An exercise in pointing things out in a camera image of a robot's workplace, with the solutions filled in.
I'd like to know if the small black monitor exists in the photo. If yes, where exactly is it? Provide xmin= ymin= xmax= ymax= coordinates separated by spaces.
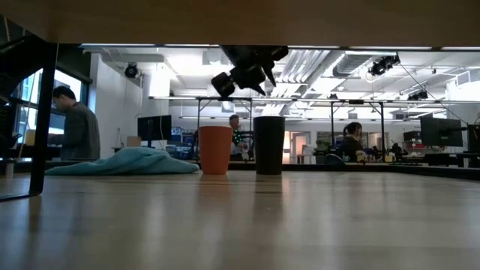
xmin=137 ymin=115 xmax=173 ymax=148

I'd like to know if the large black monitor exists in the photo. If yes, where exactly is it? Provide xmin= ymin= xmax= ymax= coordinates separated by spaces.
xmin=419 ymin=117 xmax=464 ymax=148

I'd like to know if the black plastic cup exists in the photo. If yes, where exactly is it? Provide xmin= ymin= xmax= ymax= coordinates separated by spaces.
xmin=253 ymin=115 xmax=286 ymax=176

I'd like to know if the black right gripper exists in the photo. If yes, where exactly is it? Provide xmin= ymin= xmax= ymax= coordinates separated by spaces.
xmin=220 ymin=45 xmax=290 ymax=96

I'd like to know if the orange plastic cup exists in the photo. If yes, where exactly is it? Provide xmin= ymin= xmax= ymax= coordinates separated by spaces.
xmin=197 ymin=125 xmax=233 ymax=176

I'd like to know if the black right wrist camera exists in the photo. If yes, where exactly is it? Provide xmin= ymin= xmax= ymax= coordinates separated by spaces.
xmin=211 ymin=71 xmax=236 ymax=98

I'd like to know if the black overhead rig frame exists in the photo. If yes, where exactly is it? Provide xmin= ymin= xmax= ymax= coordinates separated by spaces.
xmin=194 ymin=96 xmax=387 ymax=163

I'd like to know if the person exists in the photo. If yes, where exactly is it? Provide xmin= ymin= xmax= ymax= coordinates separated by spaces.
xmin=228 ymin=114 xmax=254 ymax=161
xmin=339 ymin=121 xmax=367 ymax=163
xmin=47 ymin=85 xmax=101 ymax=161

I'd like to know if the black table frame rail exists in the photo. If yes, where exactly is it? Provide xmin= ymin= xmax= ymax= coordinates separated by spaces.
xmin=14 ymin=160 xmax=480 ymax=181

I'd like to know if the black ceiling camera cluster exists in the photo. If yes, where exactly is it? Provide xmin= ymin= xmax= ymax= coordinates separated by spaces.
xmin=368 ymin=54 xmax=401 ymax=77

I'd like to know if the teal microfibre cloth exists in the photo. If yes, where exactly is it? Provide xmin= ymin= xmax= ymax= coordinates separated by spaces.
xmin=44 ymin=146 xmax=200 ymax=177

